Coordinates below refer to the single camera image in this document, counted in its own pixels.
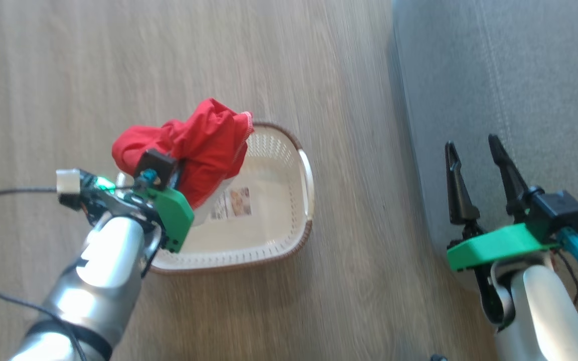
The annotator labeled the white cable plug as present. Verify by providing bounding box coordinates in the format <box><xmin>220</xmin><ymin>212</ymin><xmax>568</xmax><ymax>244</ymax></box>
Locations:
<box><xmin>56</xmin><ymin>169</ymin><xmax>81</xmax><ymax>195</ymax></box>

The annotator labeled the cream plastic laundry basket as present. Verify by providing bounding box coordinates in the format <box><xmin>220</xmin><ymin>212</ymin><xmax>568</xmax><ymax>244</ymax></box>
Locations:
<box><xmin>116</xmin><ymin>122</ymin><xmax>315</xmax><ymax>275</ymax></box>

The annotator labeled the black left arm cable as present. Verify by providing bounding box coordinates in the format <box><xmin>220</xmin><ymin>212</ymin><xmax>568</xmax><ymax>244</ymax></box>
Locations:
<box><xmin>0</xmin><ymin>187</ymin><xmax>87</xmax><ymax>361</ymax></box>

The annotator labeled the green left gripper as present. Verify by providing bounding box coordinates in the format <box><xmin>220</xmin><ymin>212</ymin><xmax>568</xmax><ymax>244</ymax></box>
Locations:
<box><xmin>58</xmin><ymin>169</ymin><xmax>195</xmax><ymax>253</ymax></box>

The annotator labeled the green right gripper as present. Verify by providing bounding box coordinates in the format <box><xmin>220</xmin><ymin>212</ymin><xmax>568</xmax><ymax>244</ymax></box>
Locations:
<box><xmin>445</xmin><ymin>134</ymin><xmax>561</xmax><ymax>327</ymax></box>

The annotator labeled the grey fabric sofa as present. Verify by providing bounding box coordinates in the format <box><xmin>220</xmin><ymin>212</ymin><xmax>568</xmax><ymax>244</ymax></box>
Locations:
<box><xmin>392</xmin><ymin>0</ymin><xmax>578</xmax><ymax>302</ymax></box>

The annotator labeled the red garment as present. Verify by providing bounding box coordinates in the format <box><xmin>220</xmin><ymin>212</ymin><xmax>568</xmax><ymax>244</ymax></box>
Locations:
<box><xmin>112</xmin><ymin>98</ymin><xmax>255</xmax><ymax>210</ymax></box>

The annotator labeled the white garment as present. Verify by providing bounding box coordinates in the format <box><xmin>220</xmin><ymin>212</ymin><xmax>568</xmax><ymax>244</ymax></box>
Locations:
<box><xmin>189</xmin><ymin>178</ymin><xmax>253</xmax><ymax>227</ymax></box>

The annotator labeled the teal left camera connector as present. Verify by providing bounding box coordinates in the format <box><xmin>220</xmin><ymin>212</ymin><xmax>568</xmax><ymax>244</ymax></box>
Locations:
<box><xmin>136</xmin><ymin>169</ymin><xmax>161</xmax><ymax>194</ymax></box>

